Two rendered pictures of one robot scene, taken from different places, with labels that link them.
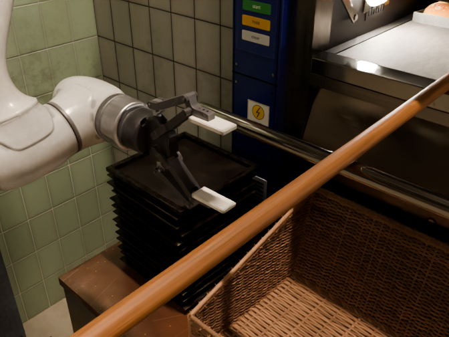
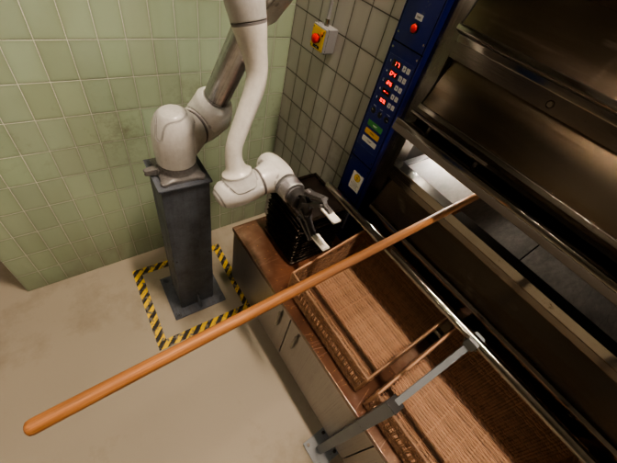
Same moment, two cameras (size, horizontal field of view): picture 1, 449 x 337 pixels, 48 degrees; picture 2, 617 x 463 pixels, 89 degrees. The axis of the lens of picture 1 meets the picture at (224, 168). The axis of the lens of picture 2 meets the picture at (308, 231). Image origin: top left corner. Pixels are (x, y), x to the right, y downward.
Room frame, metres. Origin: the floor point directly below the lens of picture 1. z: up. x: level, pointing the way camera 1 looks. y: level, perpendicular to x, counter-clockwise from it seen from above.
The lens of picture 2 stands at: (-0.05, 0.08, 1.93)
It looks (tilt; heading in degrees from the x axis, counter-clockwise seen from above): 47 degrees down; 359
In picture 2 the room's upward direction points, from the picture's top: 18 degrees clockwise
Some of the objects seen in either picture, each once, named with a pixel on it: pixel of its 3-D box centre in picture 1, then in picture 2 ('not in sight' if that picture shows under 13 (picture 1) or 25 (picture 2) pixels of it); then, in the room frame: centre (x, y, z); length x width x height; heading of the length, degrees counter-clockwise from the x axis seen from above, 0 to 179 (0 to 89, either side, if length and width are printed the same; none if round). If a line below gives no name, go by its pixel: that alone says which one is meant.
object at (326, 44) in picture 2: not in sight; (323, 38); (1.56, 0.26, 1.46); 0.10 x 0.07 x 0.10; 47
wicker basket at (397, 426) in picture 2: not in sight; (466, 424); (0.36, -0.71, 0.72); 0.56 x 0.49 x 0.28; 48
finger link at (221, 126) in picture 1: (212, 122); (330, 215); (0.66, 0.02, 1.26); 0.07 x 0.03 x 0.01; 48
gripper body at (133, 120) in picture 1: (154, 136); (302, 202); (0.75, 0.12, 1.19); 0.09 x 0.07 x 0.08; 48
